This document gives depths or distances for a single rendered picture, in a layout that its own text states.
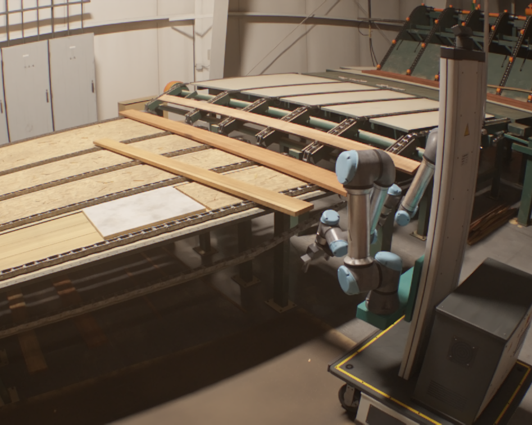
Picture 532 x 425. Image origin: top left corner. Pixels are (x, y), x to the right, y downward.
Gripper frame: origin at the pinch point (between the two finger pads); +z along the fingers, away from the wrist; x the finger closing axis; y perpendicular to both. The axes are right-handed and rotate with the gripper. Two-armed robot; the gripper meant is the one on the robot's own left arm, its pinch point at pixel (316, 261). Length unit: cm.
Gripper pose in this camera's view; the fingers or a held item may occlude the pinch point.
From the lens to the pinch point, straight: 220.5
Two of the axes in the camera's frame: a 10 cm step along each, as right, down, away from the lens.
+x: -8.3, 3.5, -4.4
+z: -1.0, 6.8, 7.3
